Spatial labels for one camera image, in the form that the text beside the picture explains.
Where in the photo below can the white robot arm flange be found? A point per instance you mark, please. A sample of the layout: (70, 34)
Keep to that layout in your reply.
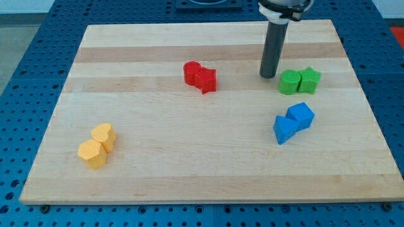
(280, 12)

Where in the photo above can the red star block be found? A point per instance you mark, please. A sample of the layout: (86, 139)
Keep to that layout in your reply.
(206, 80)

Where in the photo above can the green star block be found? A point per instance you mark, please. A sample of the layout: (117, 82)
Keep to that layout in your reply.
(309, 80)

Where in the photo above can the red cylinder block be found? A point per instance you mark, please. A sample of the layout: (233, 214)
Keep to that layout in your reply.
(190, 69)

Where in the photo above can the light wooden board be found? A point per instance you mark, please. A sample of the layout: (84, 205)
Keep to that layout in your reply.
(177, 146)

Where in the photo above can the blue triangle block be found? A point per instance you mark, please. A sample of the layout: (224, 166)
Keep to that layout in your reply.
(284, 128)

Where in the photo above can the green cylinder block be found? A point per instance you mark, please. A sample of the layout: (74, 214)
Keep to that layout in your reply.
(289, 82)

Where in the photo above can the blue cube block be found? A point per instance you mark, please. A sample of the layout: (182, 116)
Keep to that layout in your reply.
(302, 114)

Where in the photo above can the yellow heart block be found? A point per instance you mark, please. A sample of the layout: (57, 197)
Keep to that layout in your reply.
(105, 134)

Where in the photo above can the dark grey cylindrical stylus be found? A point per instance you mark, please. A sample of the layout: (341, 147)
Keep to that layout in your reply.
(273, 45)

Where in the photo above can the yellow hexagon block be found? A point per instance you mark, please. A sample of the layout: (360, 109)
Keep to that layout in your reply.
(92, 153)

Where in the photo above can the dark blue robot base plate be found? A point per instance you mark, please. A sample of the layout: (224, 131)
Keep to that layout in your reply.
(207, 4)

